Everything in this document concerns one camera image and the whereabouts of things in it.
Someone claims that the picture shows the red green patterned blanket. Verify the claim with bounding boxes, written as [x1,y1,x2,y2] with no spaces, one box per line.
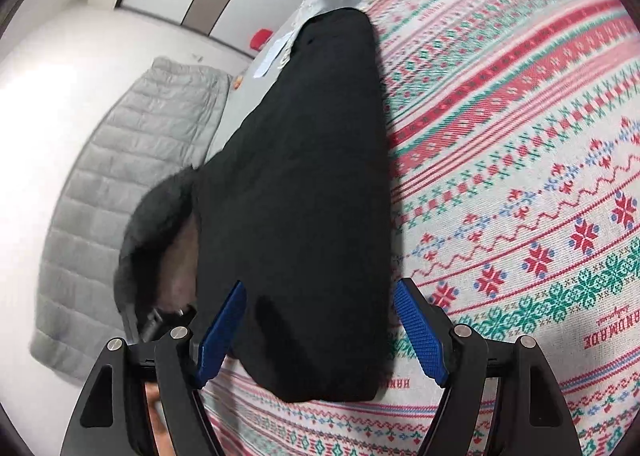
[199,0,640,456]

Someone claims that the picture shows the black button-up garment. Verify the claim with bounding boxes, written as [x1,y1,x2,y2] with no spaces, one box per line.
[192,8,392,402]

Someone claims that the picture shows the small red container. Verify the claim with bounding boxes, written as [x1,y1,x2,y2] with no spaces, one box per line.
[250,28,273,52]

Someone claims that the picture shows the white paper sheets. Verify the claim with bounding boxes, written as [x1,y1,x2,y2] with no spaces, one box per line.
[253,30,297,79]

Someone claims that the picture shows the black fuzzy sleeve forearm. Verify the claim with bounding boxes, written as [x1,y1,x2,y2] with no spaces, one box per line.
[113,167,198,343]

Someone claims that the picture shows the grey quilted mat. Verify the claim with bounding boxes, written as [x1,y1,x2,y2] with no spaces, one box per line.
[30,57,233,382]

